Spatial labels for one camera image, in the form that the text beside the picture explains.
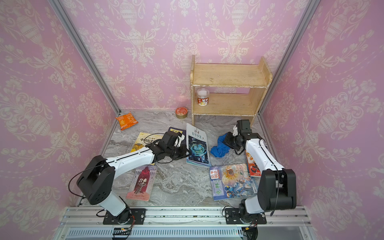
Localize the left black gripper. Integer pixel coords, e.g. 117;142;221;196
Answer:
166;144;194;160

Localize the blue cloth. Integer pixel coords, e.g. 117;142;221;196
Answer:
210;134;230;158

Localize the white science magazine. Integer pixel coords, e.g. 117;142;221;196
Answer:
187;124;212;168

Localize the red manga comic book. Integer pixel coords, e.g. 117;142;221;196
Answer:
246;152;262;177

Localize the colourful sunflower magazine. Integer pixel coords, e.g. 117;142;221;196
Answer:
209;164;261;201

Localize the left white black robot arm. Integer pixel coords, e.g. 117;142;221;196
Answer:
77;131;190;225

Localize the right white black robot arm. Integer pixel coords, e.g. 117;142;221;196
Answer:
224;132;297;223

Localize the yellow history picture book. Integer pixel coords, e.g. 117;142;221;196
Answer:
131;132;163;153

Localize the dark blue book yellow label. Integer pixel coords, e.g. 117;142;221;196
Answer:
168;127;186;137

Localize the Hamlet purple red book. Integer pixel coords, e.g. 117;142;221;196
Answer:
126;165;158;202

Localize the orange snack bag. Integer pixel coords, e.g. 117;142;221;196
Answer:
116;112;139;131

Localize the wooden two-tier shelf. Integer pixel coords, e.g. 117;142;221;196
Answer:
190;55;273;126

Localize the white red cup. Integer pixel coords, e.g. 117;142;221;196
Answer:
197;88;210;107

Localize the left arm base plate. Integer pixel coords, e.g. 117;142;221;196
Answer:
103;208;146;225

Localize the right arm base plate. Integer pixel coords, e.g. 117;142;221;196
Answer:
222;206;267;226

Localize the aluminium front rail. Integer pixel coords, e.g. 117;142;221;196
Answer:
54;206;317;240

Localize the right aluminium corner post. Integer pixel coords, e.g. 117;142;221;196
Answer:
258;0;321;117

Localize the aluminium corner post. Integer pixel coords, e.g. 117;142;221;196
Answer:
48;0;121;115
258;0;321;117

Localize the left aluminium corner post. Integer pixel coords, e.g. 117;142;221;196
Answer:
48;0;121;115

